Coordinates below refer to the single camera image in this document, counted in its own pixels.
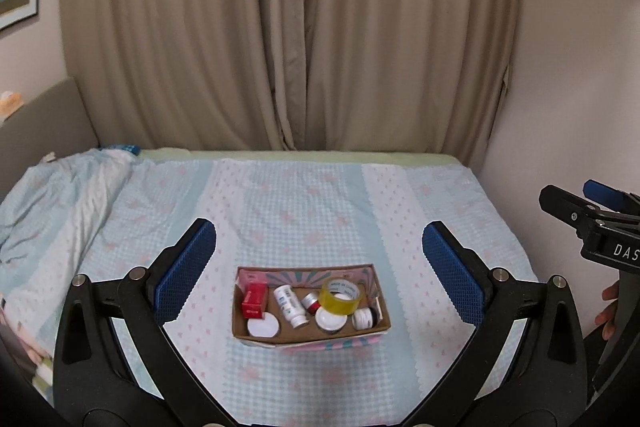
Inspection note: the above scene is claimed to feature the red small box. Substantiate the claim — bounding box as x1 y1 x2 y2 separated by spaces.
241 283 269 320

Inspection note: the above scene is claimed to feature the white lid green jar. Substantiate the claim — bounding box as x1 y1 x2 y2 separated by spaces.
246 312 280 338

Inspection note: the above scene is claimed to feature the black white cream jar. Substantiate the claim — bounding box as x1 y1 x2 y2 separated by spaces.
352 307 378 332

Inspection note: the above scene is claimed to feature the yellow tape roll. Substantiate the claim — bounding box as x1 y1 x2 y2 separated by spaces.
319 279 362 315

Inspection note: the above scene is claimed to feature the right hand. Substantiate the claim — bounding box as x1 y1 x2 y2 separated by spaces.
594 281 620 341

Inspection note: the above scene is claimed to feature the light blue patterned bedsheet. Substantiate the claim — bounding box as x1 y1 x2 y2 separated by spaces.
1 150 535 426

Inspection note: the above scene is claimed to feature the white pill bottle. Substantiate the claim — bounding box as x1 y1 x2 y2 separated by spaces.
273 285 308 329

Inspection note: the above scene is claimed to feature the cardboard box pink pattern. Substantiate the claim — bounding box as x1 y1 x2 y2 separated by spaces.
231 265 392 350

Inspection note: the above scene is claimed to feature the white lid jar in box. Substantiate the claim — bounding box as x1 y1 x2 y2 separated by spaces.
314 307 347 334

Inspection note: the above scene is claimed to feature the beige curtain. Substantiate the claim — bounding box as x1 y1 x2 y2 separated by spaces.
60 0 520 169

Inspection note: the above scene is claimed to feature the grey headboard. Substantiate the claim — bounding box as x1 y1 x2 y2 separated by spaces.
1 78 99 199

